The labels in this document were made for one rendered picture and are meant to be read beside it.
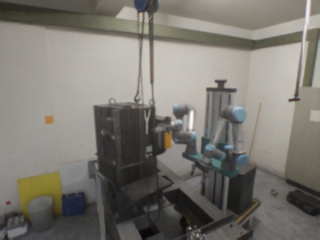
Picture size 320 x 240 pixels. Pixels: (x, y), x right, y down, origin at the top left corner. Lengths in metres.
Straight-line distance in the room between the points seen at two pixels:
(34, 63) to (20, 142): 0.98
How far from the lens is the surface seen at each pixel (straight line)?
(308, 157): 3.85
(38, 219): 2.95
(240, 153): 1.78
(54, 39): 2.81
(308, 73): 3.87
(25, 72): 2.74
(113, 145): 1.67
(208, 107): 2.16
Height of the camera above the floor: 1.85
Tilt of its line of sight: 12 degrees down
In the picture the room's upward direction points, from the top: straight up
